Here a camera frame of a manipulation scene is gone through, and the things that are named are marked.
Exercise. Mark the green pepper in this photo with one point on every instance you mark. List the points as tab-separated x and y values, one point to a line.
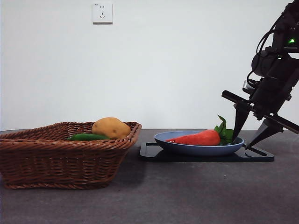
86	137

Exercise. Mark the light blue round plate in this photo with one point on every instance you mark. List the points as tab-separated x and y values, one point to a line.
198	150

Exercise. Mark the black cutting board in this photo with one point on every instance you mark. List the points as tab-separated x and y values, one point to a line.
252	156

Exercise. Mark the orange carrot with green leaves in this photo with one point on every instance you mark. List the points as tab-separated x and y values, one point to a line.
198	138

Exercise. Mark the yellow-brown potato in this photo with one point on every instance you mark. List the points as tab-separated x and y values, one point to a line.
109	128

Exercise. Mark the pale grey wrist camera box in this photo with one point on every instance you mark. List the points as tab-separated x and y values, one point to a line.
247	86

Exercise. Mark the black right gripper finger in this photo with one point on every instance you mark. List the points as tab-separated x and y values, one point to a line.
266	131
240	119

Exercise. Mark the white wall socket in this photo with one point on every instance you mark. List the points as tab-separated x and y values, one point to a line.
102	13

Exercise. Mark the brown wicker basket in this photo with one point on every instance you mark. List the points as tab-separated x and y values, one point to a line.
58	161

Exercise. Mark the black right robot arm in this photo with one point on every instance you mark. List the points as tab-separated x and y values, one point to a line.
282	35

